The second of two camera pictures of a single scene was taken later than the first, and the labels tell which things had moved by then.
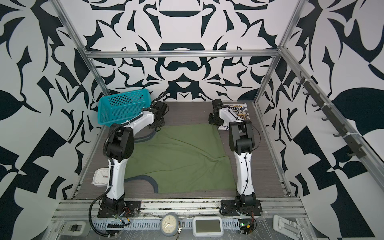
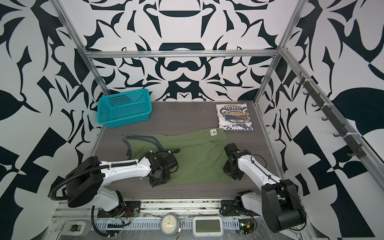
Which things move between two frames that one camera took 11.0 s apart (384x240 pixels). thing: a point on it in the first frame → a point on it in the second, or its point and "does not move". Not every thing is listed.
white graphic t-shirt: (233, 113) does not move
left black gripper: (162, 125) → (155, 183)
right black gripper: (211, 121) → (225, 167)
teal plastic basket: (119, 106) does not move
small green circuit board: (246, 226) does not move
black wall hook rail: (357, 151) does not move
